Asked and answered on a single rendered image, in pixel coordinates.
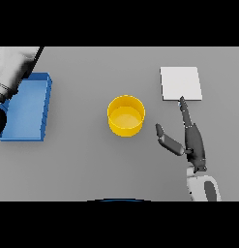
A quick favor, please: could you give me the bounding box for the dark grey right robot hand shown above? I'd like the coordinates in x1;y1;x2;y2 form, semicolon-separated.
155;95;208;174

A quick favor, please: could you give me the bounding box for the pale square measuring scale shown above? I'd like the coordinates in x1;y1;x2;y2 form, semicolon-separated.
160;66;203;102

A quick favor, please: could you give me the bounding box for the yellow bowl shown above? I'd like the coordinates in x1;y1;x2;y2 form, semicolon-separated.
106;94;146;139

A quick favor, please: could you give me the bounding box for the blue tray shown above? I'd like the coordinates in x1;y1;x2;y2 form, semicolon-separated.
0;72;53;142

